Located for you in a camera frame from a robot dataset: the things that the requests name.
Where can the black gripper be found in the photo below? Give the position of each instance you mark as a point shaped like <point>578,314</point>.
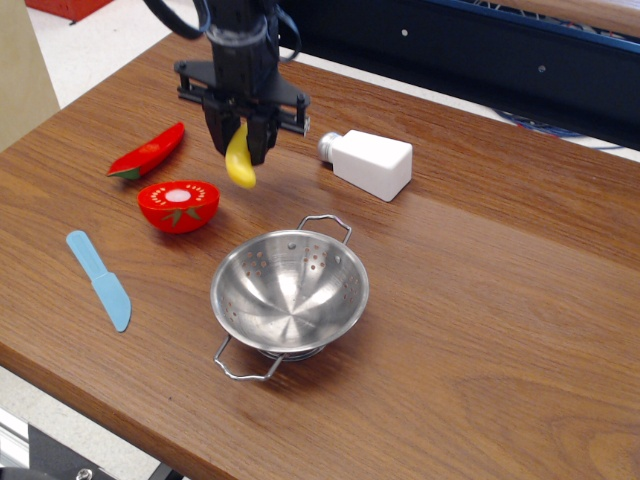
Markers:
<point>242,80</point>

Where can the yellow toy banana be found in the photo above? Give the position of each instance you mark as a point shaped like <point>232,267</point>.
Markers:
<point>238,160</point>

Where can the steel colander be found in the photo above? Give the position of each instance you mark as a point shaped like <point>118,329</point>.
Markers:
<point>289,293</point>

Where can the red toy tomato half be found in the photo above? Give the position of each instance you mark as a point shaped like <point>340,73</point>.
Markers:
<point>178,207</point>

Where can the red toy chili pepper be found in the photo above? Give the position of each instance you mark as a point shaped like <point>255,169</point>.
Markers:
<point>140,161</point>

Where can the white salt shaker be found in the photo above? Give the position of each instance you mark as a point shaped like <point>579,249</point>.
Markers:
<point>378,165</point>

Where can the red box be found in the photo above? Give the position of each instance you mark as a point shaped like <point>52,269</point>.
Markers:
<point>74,10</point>

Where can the light blue toy knife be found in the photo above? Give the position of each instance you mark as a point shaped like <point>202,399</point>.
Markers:
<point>106,284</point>

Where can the beige cabinet panel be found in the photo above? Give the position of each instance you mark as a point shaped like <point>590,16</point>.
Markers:
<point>27,94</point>

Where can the black base with screw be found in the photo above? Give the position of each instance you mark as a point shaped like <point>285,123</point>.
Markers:
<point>36,455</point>

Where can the black metal frame rail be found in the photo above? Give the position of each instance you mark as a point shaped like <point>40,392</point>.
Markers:
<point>520,63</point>

